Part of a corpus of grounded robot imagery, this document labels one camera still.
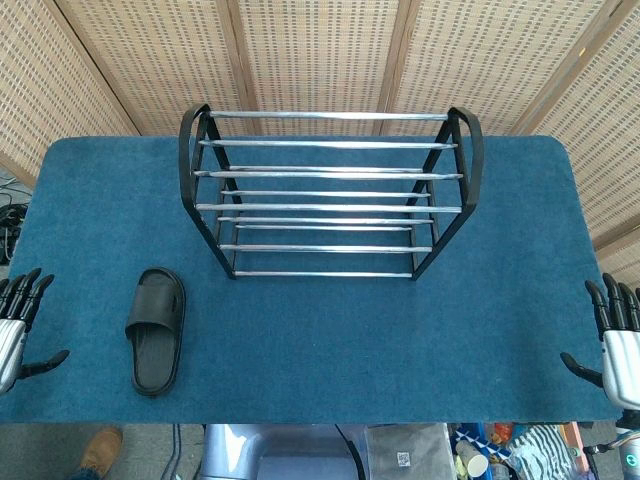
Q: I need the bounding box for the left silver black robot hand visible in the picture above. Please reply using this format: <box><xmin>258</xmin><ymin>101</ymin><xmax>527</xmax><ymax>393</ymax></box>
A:
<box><xmin>0</xmin><ymin>268</ymin><xmax>71</xmax><ymax>396</ymax></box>

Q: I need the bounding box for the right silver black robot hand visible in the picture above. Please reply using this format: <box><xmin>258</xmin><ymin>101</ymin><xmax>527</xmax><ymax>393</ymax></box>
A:
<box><xmin>559</xmin><ymin>272</ymin><xmax>640</xmax><ymax>409</ymax></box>

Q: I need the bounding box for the black rubber slipper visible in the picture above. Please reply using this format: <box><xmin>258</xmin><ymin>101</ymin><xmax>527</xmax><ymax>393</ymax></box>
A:
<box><xmin>124</xmin><ymin>267</ymin><xmax>187</xmax><ymax>399</ymax></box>

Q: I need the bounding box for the brown leather shoe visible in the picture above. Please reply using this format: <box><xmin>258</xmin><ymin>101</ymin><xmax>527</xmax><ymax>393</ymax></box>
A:
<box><xmin>78</xmin><ymin>425</ymin><xmax>124</xmax><ymax>475</ymax></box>

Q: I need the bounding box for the black chrome shoe rack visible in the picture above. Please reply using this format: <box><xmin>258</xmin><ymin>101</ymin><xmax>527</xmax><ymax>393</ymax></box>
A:
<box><xmin>178</xmin><ymin>103</ymin><xmax>485</xmax><ymax>282</ymax></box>

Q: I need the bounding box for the black white striped cloth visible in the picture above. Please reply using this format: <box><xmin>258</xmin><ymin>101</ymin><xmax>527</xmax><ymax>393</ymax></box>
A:
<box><xmin>507</xmin><ymin>423</ymin><xmax>577</xmax><ymax>480</ymax></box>

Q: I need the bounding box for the blue white patterned box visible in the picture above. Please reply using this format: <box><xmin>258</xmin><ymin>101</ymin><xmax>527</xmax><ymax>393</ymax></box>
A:
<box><xmin>453</xmin><ymin>422</ymin><xmax>512</xmax><ymax>469</ymax></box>

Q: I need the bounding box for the white paper cup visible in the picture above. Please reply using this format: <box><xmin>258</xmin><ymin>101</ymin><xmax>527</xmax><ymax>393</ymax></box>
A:
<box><xmin>456</xmin><ymin>439</ymin><xmax>489</xmax><ymax>477</ymax></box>

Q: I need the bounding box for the grey bag with QR code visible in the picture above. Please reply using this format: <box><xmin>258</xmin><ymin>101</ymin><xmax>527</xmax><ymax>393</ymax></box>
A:
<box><xmin>363</xmin><ymin>423</ymin><xmax>457</xmax><ymax>480</ymax></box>

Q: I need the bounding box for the grey blue robot torso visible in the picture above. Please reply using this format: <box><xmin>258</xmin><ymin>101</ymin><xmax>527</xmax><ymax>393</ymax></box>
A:
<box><xmin>199</xmin><ymin>423</ymin><xmax>362</xmax><ymax>480</ymax></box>

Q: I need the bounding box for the blue carpet table cover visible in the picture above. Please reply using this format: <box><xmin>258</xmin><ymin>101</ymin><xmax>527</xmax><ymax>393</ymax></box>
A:
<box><xmin>0</xmin><ymin>133</ymin><xmax>622</xmax><ymax>427</ymax></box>

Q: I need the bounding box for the woven bamboo folding screen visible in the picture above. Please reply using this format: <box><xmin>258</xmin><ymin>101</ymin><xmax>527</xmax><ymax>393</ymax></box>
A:
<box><xmin>0</xmin><ymin>0</ymin><xmax>640</xmax><ymax>291</ymax></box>

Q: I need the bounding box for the black floor cable bundle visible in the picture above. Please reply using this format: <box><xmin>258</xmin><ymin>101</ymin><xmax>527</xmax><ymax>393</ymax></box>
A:
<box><xmin>0</xmin><ymin>168</ymin><xmax>34</xmax><ymax>266</ymax></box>

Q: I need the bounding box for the black torso cable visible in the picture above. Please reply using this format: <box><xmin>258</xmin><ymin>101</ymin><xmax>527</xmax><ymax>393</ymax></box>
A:
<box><xmin>333</xmin><ymin>423</ymin><xmax>362</xmax><ymax>474</ymax></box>

